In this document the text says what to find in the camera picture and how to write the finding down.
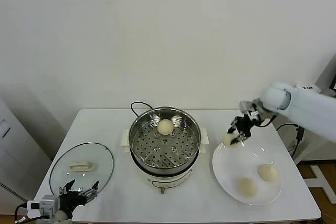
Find white round plate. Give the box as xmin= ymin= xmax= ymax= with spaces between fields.
xmin=212 ymin=140 xmax=284 ymax=206

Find white cabinet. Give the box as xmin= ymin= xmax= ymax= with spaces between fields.
xmin=0 ymin=98 xmax=53 ymax=204

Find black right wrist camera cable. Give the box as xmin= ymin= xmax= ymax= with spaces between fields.
xmin=260 ymin=113 xmax=277 ymax=129

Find black left wrist camera cable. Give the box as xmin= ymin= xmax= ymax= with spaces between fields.
xmin=14 ymin=202 xmax=29 ymax=221

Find white electric cooker base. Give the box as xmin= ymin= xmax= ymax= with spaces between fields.
xmin=120 ymin=126 xmax=211 ymax=195

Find white steamed baozi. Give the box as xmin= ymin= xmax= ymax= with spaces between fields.
xmin=222 ymin=132 xmax=241 ymax=147
xmin=238 ymin=177 xmax=259 ymax=198
xmin=156 ymin=119 xmax=174 ymax=136
xmin=258 ymin=163 xmax=279 ymax=183

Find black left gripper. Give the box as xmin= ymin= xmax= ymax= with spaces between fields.
xmin=59 ymin=179 xmax=100 ymax=212

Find black cooker power cord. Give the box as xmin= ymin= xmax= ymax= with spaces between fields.
xmin=130 ymin=101 xmax=155 ymax=118

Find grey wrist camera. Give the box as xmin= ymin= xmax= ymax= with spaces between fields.
xmin=239 ymin=100 xmax=259 ymax=116
xmin=27 ymin=195 xmax=59 ymax=218

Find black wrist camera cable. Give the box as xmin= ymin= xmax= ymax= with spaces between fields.
xmin=260 ymin=113 xmax=277 ymax=129
xmin=14 ymin=202 xmax=29 ymax=221

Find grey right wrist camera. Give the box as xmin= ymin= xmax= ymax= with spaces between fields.
xmin=239 ymin=100 xmax=259 ymax=116

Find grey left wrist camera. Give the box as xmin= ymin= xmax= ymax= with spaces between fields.
xmin=27 ymin=195 xmax=59 ymax=218

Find white side desk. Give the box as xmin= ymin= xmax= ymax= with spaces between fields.
xmin=293 ymin=83 xmax=336 ymax=196

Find black power adapter cable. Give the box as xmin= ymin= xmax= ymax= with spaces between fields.
xmin=276 ymin=123 xmax=305 ymax=158

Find stainless steel steamer basket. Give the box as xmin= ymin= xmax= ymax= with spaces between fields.
xmin=129 ymin=106 xmax=202 ymax=170

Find round glass pot lid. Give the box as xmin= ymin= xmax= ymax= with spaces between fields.
xmin=49 ymin=142 xmax=116 ymax=200

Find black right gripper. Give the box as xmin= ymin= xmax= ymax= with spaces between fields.
xmin=227 ymin=114 xmax=259 ymax=146

